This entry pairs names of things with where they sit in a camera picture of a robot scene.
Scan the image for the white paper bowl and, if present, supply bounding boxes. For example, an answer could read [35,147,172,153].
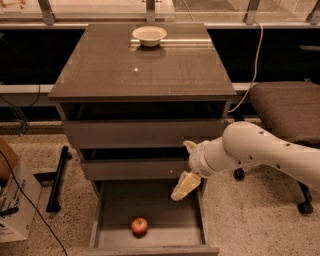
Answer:
[132,26,167,47]

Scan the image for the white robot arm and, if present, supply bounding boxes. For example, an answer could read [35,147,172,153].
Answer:
[171,121,320,201]

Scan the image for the white cardboard box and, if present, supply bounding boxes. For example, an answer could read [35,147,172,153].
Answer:
[0,160,42,243]

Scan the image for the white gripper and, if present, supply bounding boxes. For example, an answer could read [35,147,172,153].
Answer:
[171,139,220,201]

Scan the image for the black metal bar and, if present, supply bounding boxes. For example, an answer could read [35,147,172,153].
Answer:
[46,146,72,213]

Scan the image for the red apple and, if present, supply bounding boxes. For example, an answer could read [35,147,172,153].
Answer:
[131,217,148,236]

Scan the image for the grey office chair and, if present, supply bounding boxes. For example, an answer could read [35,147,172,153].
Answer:
[233,81,320,215]

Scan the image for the white hanging cable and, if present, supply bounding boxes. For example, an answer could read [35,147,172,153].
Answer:
[227,20,264,114]

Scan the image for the grey middle drawer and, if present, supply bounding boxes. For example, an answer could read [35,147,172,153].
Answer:
[80,159,189,180]

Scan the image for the grey open bottom drawer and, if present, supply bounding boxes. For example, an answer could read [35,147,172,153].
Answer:
[80,180,219,256]

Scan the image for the brown cardboard box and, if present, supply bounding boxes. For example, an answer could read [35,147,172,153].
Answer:
[0,138,19,182]

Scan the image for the grey top drawer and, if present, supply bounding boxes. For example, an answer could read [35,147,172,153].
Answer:
[63,120,226,149]

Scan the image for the grey drawer cabinet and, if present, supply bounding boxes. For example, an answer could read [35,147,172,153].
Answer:
[47,22,238,256]

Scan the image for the black floor cable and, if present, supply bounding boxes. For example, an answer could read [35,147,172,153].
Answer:
[0,150,69,256]

